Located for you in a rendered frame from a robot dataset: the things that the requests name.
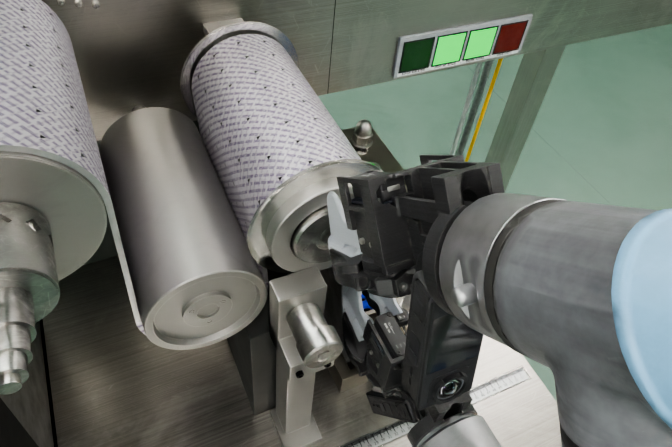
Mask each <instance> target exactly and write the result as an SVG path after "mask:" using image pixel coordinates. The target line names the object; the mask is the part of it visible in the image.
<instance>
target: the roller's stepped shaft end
mask: <svg viewBox="0 0 672 447"><path fill-rule="evenodd" d="M36 334H37V332H36V323H35V314H34V305H33V297H32V295H31V294H30V293H29V292H28V291H26V290H24V289H22V288H17V287H1V288H0V394H4V395H6V394H12V393H15V392H17V391H19V390H20V389H21V388H22V384H23V383H24V382H25V381H26V380H27V379H28V378H29V369H28V364H29V363H30V362H31V361H32V359H33V352H32V342H33V340H34V339H35V337H36Z"/></svg>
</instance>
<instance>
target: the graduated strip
mask: <svg viewBox="0 0 672 447"><path fill-rule="evenodd" d="M530 379H532V378H531V377H530V376H529V374H528V373H527V371H526V370H525V369H524V367H523V366H520V367H518V368H516V369H513V370H511V371H509V372H507V373H504V374H502V375H500V376H498V377H495V378H493V379H491V380H488V381H486V382H484V383H482V384H479V385H477V386H475V387H473V388H471V390H470V391H468V392H469V394H470V396H471V397H472V401H471V403H472V405H475V404H477V403H479V402H481V401H483V400H486V399H488V398H490V397H492V396H494V395H497V394H499V393H501V392H503V391H506V390H508V389H510V388H512V387H514V386H517V385H519V384H521V383H523V382H525V381H528V380H530ZM417 423H418V422H417ZM417 423H410V422H406V421H402V420H398V421H395V422H393V423H391V424H388V425H386V426H384V427H382V428H379V429H377V430H375V431H373V432H370V433H368V434H366V435H363V436H361V437H359V438H357V439H354V440H352V441H350V442H348V443H345V444H343V445H341V446H338V447H382V446H384V445H386V444H389V443H391V442H393V441H395V440H397V439H400V438H402V437H404V436H406V435H408V433H409V431H410V430H411V429H412V427H413V426H414V425H415V424H417Z"/></svg>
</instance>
